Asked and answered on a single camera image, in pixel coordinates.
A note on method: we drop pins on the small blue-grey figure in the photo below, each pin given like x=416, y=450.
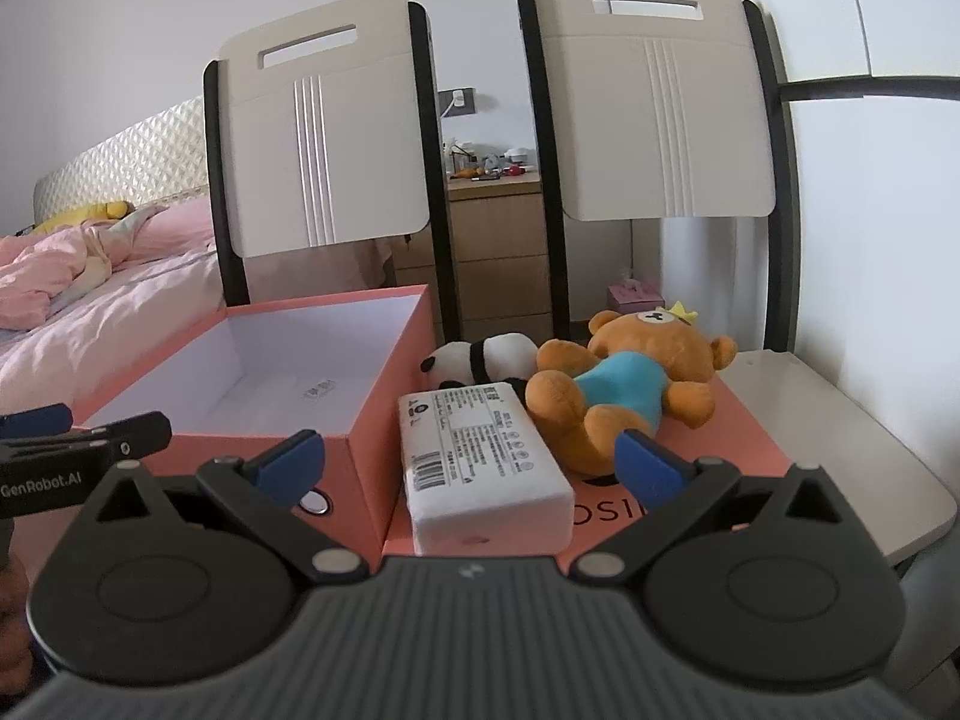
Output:
x=492, y=163

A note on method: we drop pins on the wall power outlet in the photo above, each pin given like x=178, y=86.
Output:
x=456, y=102

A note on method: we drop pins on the panda plush toy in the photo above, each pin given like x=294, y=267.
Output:
x=495, y=352

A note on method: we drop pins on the pink tissue box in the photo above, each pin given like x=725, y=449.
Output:
x=636, y=296

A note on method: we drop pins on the bed with pink sheet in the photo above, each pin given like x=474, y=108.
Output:
x=127, y=307

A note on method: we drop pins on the person's left hand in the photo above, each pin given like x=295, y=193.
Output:
x=10, y=615

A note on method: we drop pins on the white chair with black frame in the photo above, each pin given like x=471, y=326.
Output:
x=330, y=142
x=660, y=127

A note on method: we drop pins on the small white container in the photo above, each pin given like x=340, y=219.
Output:
x=520, y=156

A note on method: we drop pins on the pink cardboard box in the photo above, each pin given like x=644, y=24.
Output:
x=315, y=330

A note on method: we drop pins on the cream quilted headboard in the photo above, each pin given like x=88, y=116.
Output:
x=127, y=154

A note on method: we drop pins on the pink crumpled duvet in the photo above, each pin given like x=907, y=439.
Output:
x=45, y=270

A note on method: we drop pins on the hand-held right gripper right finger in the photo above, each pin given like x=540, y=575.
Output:
x=649, y=469

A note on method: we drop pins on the brown bear plush toy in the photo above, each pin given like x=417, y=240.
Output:
x=622, y=382

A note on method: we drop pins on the yellow plush toy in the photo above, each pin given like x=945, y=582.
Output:
x=82, y=214

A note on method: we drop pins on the small orange item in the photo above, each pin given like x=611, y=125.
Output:
x=466, y=174

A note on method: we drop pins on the white tissue packet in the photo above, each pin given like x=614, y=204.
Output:
x=480, y=465

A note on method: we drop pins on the wooden dresser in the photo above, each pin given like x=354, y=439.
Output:
x=499, y=255

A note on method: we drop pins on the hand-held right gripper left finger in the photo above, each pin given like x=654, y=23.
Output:
x=289, y=469

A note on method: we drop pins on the pink box lid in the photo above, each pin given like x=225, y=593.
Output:
x=746, y=427

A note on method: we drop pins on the small white flower vase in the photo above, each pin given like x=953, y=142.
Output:
x=457, y=154

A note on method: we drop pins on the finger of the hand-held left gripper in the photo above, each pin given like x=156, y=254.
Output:
x=135, y=433
x=34, y=420

